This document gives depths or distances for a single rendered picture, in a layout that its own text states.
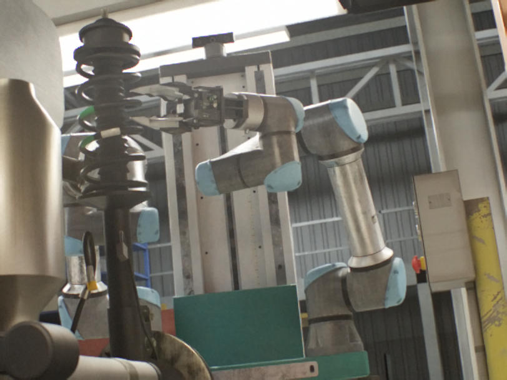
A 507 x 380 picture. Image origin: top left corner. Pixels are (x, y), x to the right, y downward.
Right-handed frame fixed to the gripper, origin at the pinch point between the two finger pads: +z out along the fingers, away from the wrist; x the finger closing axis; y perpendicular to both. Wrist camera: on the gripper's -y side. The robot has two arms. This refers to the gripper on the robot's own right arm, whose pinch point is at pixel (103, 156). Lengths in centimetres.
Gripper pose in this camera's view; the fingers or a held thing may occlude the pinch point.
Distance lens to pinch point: 150.5
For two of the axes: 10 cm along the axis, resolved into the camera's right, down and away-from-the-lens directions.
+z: 4.3, -1.6, -8.9
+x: -0.5, 9.8, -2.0
